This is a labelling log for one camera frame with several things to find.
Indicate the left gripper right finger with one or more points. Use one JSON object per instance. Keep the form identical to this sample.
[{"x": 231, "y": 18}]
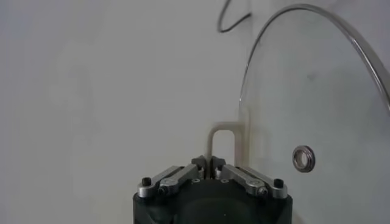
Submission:
[{"x": 246, "y": 179}]

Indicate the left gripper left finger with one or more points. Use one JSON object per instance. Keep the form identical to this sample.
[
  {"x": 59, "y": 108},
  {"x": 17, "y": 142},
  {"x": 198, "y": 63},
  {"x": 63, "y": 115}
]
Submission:
[{"x": 176, "y": 178}]

